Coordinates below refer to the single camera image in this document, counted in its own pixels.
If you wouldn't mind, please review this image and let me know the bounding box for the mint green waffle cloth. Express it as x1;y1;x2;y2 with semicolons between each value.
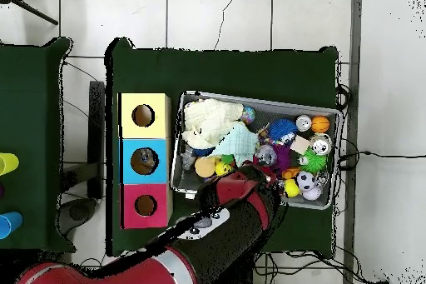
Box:
211;122;260;167

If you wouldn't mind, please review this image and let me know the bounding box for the green spiky toy with eyes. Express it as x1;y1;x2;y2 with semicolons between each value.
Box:
299;147;329;175

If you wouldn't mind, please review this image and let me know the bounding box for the wooden box with three holes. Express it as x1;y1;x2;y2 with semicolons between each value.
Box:
118;92;173;230

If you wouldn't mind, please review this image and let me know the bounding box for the cream yellow waffle cloth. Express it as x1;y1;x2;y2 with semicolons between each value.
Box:
181;97;246;149

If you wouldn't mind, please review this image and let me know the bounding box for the orange round foam ball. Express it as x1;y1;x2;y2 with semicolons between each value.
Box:
194;156;218;179

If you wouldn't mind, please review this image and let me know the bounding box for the yellow smiley ball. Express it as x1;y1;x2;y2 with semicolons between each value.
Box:
214;160;235;177

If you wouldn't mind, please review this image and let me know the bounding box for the colourful globe ball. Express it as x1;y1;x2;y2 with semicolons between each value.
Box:
240;106;257;126

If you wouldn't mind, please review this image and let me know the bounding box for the dark green table cloth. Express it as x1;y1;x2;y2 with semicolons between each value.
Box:
104;37;339;258

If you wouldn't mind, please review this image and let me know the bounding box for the blue spiky toy with eyes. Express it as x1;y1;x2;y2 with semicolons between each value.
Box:
268;118;299;142

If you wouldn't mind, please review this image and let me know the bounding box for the purple spiky ball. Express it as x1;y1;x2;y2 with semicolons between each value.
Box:
272;143;295;174

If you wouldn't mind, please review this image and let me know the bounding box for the small wooden cube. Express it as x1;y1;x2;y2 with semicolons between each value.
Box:
290;135;311;156

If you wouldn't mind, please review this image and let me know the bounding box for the white and black soccer ball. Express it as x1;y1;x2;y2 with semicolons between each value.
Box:
295;171;318;192

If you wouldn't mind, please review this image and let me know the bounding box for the orange toy basketball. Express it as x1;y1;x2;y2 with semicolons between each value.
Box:
310;115;331;134

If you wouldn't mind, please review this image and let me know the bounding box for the green cloth side table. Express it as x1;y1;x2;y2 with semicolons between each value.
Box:
0;37;76;253

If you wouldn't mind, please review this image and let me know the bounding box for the yellow plastic cup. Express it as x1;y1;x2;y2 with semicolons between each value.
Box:
0;152;20;177

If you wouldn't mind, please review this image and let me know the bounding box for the blue plastic cup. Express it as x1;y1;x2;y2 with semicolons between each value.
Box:
0;211;24;241

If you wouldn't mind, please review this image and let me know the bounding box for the black tripod leg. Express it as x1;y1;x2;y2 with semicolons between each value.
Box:
0;0;60;27

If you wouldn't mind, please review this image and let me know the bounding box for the silver wire mesh bin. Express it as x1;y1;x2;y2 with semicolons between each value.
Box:
170;89;344;211

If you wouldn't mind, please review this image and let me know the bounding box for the coiled black cable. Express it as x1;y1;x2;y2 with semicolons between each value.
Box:
334;83;353;112

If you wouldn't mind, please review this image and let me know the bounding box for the black cable with plug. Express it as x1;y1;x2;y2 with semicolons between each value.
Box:
337;145;426;172

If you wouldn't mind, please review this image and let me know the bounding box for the black cable bundle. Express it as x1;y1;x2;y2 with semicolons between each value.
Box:
254;250;390;284

